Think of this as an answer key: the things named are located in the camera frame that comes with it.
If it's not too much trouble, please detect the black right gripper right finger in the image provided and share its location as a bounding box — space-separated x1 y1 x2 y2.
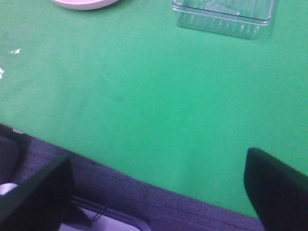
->
244 147 308 231

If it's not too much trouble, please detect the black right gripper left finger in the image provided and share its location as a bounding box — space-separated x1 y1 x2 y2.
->
0 156 74 231

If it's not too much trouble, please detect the green tablecloth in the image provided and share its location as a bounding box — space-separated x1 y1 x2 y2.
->
0 0 308 216

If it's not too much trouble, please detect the clear plastic film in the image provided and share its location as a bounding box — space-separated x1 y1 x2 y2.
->
0 48 21 79

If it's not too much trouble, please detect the clear right plastic tray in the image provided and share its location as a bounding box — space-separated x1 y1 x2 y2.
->
172 0 276 39

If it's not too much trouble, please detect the pink round plate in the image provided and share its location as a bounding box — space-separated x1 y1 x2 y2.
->
52 0 117 11

